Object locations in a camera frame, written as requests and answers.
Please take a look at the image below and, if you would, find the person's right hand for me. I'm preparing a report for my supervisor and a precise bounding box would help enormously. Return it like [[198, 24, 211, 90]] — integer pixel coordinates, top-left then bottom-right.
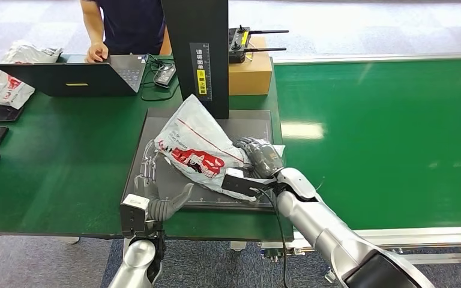
[[85, 41, 110, 64]]

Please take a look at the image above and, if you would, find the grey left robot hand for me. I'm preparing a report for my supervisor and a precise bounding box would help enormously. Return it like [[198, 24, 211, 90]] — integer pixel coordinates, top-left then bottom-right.
[[134, 139, 195, 222]]

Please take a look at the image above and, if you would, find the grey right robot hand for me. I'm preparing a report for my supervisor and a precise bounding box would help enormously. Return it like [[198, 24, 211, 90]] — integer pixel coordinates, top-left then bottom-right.
[[234, 137, 286, 179]]

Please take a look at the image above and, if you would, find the white courier bag red print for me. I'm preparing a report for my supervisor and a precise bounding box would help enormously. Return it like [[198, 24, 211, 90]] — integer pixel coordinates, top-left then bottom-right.
[[0, 41, 64, 110], [153, 94, 286, 203]]

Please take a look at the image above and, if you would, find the brown cardboard box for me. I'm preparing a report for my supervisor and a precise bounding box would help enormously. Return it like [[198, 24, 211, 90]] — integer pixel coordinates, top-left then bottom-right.
[[227, 35, 274, 97]]

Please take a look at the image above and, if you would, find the black inbound scanner machine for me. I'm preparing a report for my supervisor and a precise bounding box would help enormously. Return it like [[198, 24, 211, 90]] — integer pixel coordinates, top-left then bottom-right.
[[121, 0, 280, 212]]

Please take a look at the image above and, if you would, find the green conveyor belt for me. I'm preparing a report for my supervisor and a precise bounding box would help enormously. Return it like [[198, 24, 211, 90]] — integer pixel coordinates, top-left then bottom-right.
[[273, 57, 461, 232]]

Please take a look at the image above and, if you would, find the dark grey laptop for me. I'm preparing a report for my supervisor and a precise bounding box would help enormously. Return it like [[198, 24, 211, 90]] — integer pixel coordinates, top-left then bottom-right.
[[0, 54, 148, 98]]

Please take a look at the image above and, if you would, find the person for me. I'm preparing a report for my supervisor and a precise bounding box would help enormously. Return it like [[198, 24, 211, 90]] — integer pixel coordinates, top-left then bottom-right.
[[79, 0, 173, 64]]

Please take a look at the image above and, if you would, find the black power adapter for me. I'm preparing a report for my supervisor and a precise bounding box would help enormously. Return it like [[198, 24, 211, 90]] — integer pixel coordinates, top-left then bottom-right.
[[153, 64, 177, 89]]

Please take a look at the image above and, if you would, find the black remote controller with antennas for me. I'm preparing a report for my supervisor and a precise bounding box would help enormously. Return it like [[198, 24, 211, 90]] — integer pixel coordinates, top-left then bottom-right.
[[227, 25, 290, 64]]

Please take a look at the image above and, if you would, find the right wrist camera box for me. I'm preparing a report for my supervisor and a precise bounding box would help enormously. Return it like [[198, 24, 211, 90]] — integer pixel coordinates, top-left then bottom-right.
[[220, 167, 275, 199]]

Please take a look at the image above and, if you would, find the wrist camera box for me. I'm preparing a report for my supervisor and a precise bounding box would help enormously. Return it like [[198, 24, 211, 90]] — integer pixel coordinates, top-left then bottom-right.
[[119, 193, 152, 238], [220, 167, 275, 199]]

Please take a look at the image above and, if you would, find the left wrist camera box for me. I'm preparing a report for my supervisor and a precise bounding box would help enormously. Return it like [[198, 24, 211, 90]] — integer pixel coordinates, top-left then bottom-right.
[[119, 193, 152, 238]]

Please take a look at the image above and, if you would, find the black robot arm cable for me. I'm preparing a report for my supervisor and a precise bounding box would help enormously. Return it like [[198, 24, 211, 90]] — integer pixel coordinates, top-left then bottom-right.
[[254, 187, 292, 288]]

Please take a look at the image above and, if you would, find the aluminium conveyor frame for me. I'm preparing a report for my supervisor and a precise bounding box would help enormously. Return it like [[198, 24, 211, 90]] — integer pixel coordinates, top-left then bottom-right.
[[259, 52, 461, 268]]

